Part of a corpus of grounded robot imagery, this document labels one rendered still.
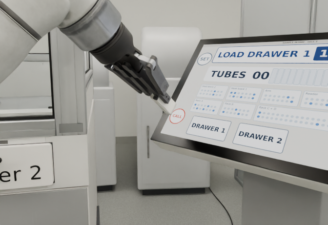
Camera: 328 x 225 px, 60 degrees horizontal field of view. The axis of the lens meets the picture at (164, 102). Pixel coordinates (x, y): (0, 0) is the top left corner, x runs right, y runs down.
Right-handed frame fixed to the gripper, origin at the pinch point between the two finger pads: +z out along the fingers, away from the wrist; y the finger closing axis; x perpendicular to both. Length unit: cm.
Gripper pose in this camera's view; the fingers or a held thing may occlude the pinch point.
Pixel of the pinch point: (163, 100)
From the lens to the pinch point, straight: 61.3
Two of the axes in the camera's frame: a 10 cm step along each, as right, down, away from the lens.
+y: -7.5, -1.0, 6.5
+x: -4.2, 8.3, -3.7
